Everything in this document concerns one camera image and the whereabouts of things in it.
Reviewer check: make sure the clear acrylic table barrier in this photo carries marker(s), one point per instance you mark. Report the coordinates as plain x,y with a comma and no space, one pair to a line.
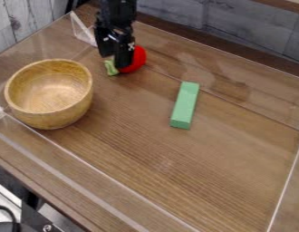
122,172

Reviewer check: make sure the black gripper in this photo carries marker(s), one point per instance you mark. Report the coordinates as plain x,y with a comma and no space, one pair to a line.
116,15

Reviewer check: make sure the clear acrylic corner bracket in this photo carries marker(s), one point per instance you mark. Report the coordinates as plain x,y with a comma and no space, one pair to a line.
81,32

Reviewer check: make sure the green rectangular block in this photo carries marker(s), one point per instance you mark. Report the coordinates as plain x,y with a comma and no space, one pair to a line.
184,105

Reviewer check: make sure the wooden bowl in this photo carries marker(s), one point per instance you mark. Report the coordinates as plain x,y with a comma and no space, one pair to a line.
49,93

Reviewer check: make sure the red plush strawberry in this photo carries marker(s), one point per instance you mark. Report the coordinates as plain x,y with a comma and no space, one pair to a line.
137,63

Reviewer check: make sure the black metal bracket with screw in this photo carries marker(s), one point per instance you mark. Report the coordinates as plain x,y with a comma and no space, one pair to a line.
33,222

